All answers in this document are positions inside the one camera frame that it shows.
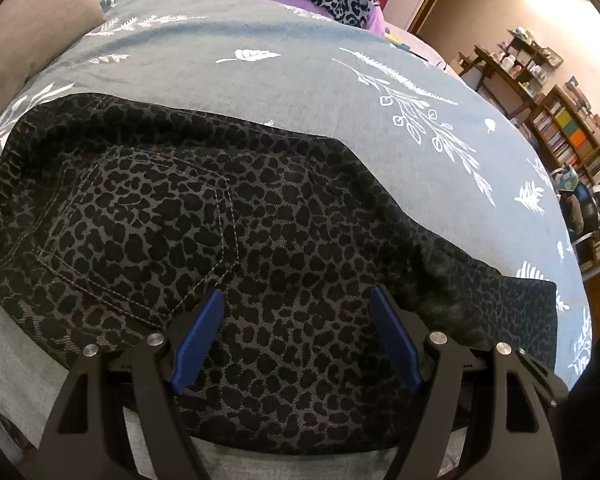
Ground wooden desk shelf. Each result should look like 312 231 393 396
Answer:
497 26 564 97

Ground lavender bed sheet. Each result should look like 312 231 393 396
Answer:
382 22 449 69

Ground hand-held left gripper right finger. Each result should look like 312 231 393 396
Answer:
369 284 571 480

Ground blue-grey leaf print duvet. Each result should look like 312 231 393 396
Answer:
0 0 594 480

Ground taupe pillow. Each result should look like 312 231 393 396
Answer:
0 0 106 137

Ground black office chair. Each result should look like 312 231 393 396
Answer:
552 167 600 252

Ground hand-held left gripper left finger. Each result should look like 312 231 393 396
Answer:
32 289 226 480

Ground dark leopard print pants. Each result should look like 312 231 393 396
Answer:
0 92 559 456

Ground wooden bookshelf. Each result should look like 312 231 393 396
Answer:
525 85 600 267

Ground wooden desk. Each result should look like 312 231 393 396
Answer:
457 45 537 117

